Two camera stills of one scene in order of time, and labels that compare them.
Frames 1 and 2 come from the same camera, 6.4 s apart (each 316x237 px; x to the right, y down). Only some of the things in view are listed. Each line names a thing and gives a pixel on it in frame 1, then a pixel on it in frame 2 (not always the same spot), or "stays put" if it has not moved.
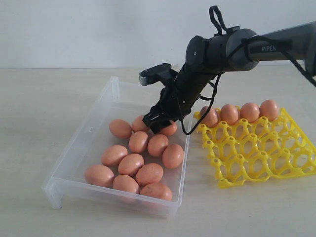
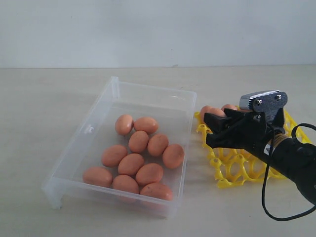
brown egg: x=173 y=155 stays put
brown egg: x=169 y=130 → x=215 y=110
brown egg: x=156 y=145 stays put
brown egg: x=99 y=175 stays put
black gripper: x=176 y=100 → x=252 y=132
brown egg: x=130 y=164 stays put
